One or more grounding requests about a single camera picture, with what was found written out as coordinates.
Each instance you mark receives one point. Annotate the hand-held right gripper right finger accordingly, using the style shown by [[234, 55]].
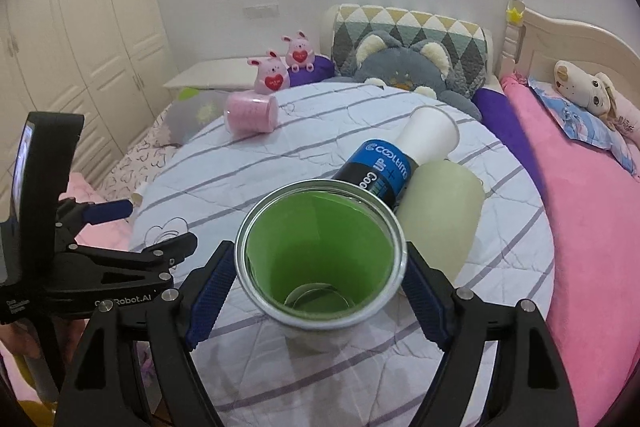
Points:
[[425, 302]]

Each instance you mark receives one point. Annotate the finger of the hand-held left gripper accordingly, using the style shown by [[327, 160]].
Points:
[[150, 257], [107, 209]]

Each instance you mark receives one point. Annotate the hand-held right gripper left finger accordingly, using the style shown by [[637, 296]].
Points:
[[211, 292]]

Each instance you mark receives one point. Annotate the pale green translucent cup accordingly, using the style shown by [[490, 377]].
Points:
[[442, 212]]

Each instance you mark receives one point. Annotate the grey translucent cup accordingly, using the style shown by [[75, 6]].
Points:
[[197, 114]]

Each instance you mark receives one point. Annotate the white paper cup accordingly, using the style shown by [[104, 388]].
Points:
[[427, 132]]

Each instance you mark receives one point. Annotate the pink cup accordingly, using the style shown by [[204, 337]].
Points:
[[250, 114]]

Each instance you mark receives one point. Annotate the heart printed sheet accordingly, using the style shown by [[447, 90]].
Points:
[[140, 157]]

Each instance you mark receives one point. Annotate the cream wardrobe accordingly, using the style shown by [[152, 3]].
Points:
[[85, 22]]

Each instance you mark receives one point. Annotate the pink fleece blanket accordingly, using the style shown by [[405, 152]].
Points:
[[595, 247]]

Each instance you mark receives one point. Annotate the purple cushion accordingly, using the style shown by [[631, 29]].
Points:
[[315, 69], [502, 132]]

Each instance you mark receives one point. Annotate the white striped quilt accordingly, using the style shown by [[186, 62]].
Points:
[[320, 127]]

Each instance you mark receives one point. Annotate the large pink plush toy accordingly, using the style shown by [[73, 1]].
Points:
[[270, 74]]

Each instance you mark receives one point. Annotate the grey plush cat cushion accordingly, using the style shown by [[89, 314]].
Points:
[[400, 67]]

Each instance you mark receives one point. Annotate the blue printed pillow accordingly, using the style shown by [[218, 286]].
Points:
[[585, 127]]

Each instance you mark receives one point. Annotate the small pink plush toy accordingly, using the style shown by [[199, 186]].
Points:
[[299, 52]]

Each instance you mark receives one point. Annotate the white plush dog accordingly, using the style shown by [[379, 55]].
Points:
[[582, 87]]

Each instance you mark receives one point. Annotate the diamond patterned pillow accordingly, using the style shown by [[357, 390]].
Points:
[[430, 27]]

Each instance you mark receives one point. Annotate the cream wooden headboard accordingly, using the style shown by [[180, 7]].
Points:
[[565, 42]]

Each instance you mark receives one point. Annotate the yellow star ornament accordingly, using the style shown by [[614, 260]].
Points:
[[515, 13]]

